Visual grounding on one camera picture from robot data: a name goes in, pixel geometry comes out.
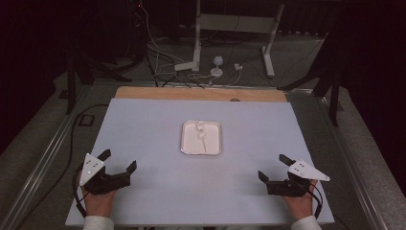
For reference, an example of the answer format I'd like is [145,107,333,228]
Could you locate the person's left hand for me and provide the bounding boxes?
[78,172,118,219]

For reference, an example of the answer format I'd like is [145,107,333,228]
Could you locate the white square tray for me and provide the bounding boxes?
[179,119,223,156]

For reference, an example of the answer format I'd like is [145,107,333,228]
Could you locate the thin white adapter cable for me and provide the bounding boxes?
[208,68,242,87]

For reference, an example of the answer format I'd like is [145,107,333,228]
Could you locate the wooden table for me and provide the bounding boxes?
[114,85,288,104]

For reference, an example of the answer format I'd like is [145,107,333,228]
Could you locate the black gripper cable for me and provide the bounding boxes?
[306,182,324,220]
[72,164,89,219]

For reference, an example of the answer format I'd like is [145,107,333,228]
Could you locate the long black floor cable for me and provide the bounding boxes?
[17,103,110,226]

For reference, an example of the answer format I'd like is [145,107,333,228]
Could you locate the person's right hand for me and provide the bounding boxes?
[282,178,319,221]

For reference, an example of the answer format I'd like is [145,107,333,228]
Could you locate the black tripod stand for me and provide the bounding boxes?
[64,44,133,116]

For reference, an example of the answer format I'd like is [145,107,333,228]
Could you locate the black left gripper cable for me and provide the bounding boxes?
[72,164,89,219]

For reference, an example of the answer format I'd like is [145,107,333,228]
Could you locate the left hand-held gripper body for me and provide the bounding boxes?
[79,152,132,196]

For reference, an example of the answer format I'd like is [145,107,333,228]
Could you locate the white power strip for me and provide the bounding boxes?
[173,60,199,73]

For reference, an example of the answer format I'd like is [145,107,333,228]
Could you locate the pale blue table mat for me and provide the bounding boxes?
[64,97,335,227]

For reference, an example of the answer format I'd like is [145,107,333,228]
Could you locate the aluminium floor rail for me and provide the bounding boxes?
[0,85,94,230]
[310,90,390,230]

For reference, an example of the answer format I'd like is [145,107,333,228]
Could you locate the small white globe lamp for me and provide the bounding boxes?
[209,55,225,79]

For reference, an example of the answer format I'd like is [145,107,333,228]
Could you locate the black metal stand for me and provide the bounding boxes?
[276,30,344,127]

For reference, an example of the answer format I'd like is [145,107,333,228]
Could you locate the white metal stand frame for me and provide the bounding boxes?
[192,0,285,79]

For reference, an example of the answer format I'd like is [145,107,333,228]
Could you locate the black square floor socket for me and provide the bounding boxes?
[78,113,96,127]

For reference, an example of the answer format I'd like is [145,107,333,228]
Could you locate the white cable bundle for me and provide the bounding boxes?
[139,0,192,84]

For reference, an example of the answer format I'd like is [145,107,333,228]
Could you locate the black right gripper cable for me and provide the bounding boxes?
[306,182,324,220]

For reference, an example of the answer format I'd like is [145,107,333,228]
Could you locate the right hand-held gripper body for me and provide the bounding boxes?
[266,159,331,197]

